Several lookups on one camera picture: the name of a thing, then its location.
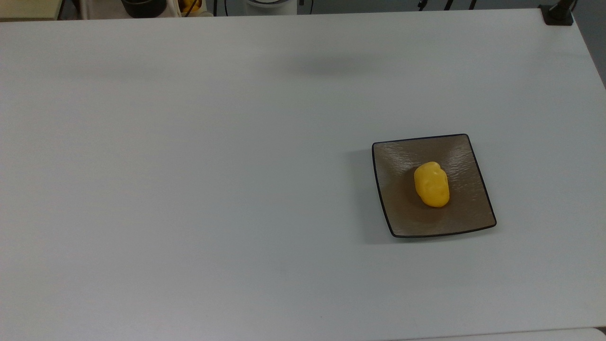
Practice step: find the yellow potato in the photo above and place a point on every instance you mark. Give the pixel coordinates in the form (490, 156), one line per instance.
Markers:
(432, 184)

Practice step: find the brown square ceramic plate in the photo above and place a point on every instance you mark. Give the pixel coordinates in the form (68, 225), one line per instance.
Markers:
(397, 208)

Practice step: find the yellow item in container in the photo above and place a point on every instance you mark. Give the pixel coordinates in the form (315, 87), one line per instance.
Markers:
(191, 5)

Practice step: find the black round bowl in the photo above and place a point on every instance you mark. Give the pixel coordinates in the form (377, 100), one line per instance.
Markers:
(142, 7)

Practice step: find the beige wooden board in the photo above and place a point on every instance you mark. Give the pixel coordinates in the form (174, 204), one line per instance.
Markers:
(28, 8)

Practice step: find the black camera stand clamp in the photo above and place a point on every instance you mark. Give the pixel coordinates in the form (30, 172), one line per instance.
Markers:
(556, 16)

